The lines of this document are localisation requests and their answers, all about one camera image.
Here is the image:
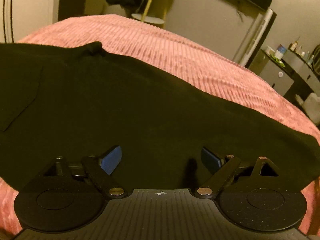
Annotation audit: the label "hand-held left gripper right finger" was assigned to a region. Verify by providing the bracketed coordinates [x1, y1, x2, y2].
[196, 146, 280, 197]

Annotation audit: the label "black pants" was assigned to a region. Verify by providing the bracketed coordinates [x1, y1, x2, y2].
[0, 41, 320, 193]

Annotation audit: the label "white and blue container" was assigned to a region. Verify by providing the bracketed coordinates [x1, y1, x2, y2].
[274, 44, 287, 59]

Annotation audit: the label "pink ribbed blanket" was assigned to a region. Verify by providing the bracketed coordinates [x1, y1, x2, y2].
[0, 14, 320, 240]

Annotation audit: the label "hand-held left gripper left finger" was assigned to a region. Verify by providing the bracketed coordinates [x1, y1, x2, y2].
[44, 145, 127, 197]

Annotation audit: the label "white soft bag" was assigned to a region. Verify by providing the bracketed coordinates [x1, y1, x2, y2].
[294, 92, 320, 128]

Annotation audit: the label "white wardrobe with black lines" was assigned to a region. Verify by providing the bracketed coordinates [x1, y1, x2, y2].
[0, 0, 59, 43]

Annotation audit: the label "dark dresser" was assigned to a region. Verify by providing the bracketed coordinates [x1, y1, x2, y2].
[249, 45, 320, 105]

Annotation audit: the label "round side table yellow legs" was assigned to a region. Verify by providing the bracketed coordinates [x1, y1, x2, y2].
[131, 0, 179, 29]

